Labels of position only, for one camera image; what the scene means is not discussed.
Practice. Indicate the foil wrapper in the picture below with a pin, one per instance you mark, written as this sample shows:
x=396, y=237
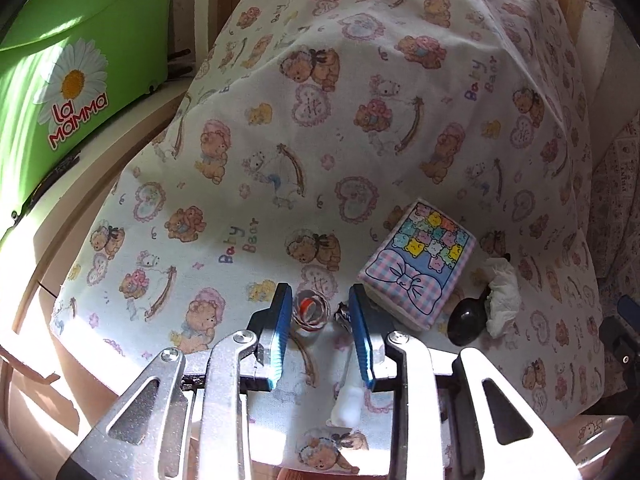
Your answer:
x=342, y=316

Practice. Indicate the black spoon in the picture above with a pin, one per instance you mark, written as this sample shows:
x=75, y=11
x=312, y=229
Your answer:
x=467, y=322

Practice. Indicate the bear print cloth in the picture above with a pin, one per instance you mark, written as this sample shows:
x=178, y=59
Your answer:
x=350, y=110

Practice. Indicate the white cushion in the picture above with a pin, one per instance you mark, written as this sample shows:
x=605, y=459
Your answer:
x=610, y=60

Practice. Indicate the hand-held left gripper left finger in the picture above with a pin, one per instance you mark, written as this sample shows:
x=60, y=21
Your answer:
x=280, y=335

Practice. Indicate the green plastic bin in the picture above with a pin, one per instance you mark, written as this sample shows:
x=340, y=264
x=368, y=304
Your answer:
x=50, y=35

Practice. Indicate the white tissue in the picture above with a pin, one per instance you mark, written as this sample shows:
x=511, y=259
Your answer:
x=502, y=295

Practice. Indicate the small tape roll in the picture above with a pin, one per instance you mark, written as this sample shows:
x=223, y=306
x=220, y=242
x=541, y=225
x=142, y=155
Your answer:
x=300, y=322

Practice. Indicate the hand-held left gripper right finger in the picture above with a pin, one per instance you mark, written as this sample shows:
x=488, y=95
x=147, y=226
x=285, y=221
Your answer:
x=361, y=340

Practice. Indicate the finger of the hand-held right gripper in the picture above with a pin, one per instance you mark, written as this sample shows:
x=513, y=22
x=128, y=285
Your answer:
x=629, y=306

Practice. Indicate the white tube with dark cap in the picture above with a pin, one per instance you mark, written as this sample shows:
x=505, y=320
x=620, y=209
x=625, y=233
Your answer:
x=345, y=407

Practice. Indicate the pastel bow print tissue packet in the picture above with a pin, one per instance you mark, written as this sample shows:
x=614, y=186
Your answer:
x=415, y=270

